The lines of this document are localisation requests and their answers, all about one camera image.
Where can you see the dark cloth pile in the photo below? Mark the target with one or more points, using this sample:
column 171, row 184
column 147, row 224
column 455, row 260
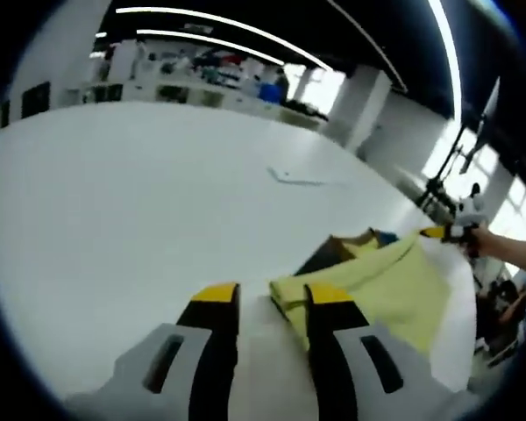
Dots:
column 304, row 109

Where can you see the white square pillar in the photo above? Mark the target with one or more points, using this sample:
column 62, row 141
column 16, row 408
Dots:
column 61, row 52
column 364, row 109

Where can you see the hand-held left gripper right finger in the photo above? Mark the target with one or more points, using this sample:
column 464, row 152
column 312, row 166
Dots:
column 403, row 364

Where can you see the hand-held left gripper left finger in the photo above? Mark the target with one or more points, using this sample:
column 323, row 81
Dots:
column 158, row 359

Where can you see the yellow blue black garment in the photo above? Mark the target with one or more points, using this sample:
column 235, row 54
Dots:
column 390, row 285

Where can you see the white counter cabinets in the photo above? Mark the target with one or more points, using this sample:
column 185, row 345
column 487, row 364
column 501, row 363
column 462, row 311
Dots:
column 179, row 92

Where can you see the long curved ceiling light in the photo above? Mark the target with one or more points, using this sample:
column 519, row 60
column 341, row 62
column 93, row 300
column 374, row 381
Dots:
column 223, row 19

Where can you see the straight ceiling light strip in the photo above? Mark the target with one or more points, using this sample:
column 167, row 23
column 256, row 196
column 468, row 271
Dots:
column 449, row 48

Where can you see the black metal stand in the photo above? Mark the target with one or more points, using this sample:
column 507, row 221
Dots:
column 438, row 193

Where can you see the shorter curved ceiling light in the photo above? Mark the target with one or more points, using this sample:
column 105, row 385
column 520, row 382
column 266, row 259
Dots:
column 210, row 40

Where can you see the black cabinet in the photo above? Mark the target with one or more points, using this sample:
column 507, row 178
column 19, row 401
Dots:
column 36, row 100

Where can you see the blue storage bin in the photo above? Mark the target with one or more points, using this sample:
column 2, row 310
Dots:
column 269, row 91

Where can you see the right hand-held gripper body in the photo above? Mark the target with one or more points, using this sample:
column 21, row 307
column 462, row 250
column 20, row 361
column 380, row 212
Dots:
column 460, row 231

